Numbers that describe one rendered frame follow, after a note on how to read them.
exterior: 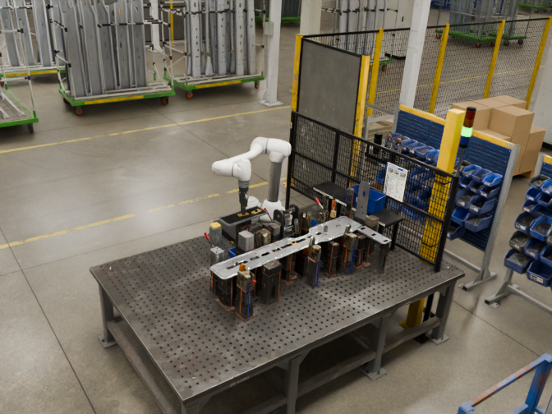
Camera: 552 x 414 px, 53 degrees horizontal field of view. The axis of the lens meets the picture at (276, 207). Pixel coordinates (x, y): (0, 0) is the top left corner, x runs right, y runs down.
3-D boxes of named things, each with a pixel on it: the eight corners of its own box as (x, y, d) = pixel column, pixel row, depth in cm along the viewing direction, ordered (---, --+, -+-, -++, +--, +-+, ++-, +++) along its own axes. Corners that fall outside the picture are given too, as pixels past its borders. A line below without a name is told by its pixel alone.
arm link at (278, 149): (261, 216, 495) (285, 219, 493) (258, 224, 480) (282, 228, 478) (269, 135, 460) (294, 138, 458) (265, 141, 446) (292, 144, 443)
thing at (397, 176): (402, 204, 458) (408, 169, 445) (382, 194, 474) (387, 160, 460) (404, 203, 460) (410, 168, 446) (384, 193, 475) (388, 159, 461)
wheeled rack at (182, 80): (186, 100, 1091) (183, 6, 1012) (163, 89, 1161) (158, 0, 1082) (264, 89, 1198) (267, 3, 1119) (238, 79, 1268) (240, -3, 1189)
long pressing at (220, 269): (225, 282, 372) (225, 280, 371) (207, 267, 387) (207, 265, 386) (364, 227, 452) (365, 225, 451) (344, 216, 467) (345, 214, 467)
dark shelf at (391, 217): (386, 227, 450) (387, 224, 448) (311, 188, 511) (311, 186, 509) (403, 220, 463) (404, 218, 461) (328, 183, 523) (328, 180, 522)
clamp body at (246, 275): (245, 324, 379) (246, 280, 363) (232, 313, 389) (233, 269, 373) (257, 318, 386) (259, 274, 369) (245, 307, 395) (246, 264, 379)
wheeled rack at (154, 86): (73, 117, 964) (61, 11, 884) (59, 103, 1038) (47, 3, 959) (175, 105, 1058) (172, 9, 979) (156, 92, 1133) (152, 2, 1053)
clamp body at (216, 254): (215, 297, 404) (215, 255, 388) (206, 290, 412) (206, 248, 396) (226, 292, 410) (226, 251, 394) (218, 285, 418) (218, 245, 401)
